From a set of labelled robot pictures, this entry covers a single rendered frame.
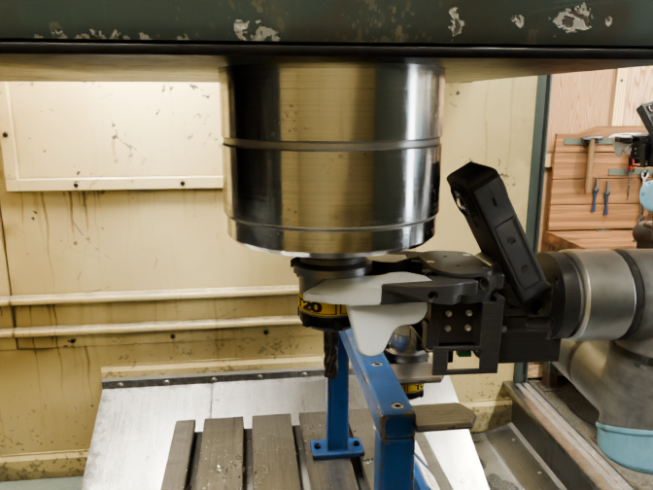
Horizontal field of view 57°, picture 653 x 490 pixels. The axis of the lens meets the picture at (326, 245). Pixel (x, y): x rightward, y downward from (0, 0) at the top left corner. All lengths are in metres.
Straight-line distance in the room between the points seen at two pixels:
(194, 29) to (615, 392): 0.45
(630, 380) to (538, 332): 0.10
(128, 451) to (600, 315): 1.20
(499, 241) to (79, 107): 1.17
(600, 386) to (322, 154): 0.36
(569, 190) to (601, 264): 2.89
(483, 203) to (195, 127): 1.07
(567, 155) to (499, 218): 2.92
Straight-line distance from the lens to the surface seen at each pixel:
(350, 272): 0.44
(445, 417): 0.70
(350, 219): 0.38
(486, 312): 0.47
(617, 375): 0.58
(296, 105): 0.37
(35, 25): 0.34
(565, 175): 3.38
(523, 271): 0.48
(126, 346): 1.60
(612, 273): 0.52
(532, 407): 1.65
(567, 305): 0.50
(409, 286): 0.43
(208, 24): 0.32
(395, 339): 0.82
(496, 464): 1.69
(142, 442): 1.53
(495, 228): 0.46
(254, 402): 1.56
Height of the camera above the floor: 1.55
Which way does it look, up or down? 13 degrees down
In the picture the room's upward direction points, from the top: straight up
